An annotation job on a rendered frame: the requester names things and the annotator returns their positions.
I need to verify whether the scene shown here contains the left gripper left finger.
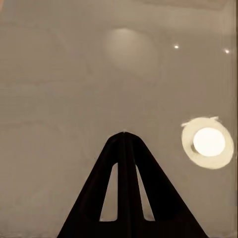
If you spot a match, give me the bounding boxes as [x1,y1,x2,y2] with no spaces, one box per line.
[57,132,132,238]

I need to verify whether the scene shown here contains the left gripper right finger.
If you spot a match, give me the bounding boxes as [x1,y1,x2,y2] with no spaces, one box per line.
[124,132,208,238]

